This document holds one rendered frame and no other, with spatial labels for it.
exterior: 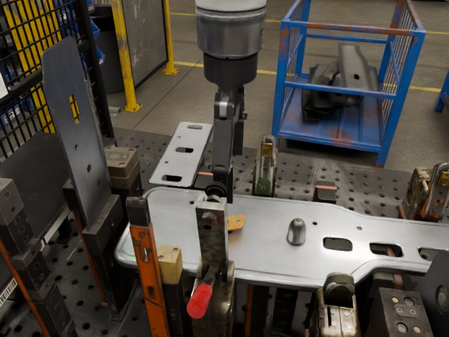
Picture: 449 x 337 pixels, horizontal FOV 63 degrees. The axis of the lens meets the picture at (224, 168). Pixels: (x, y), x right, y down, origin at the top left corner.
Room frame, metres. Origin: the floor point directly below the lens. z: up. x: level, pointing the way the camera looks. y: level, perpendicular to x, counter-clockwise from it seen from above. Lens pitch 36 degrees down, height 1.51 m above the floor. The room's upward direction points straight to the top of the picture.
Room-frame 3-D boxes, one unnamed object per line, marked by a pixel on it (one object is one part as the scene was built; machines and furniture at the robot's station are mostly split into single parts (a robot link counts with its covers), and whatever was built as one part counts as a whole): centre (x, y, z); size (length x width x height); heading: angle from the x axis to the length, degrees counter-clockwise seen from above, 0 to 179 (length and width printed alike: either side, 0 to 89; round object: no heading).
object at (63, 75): (0.55, 0.25, 1.17); 0.12 x 0.01 x 0.34; 171
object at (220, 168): (0.41, 0.00, 1.20); 0.03 x 0.01 x 0.05; 171
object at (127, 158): (0.67, 0.24, 0.88); 0.08 x 0.08 x 0.36; 81
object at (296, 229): (0.48, -0.13, 1.02); 0.03 x 0.03 x 0.07
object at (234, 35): (0.50, -0.01, 1.38); 0.09 x 0.09 x 0.06
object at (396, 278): (0.45, -0.29, 0.84); 0.12 x 0.05 x 0.29; 171
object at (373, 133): (2.73, -0.90, 0.47); 1.20 x 0.80 x 0.95; 163
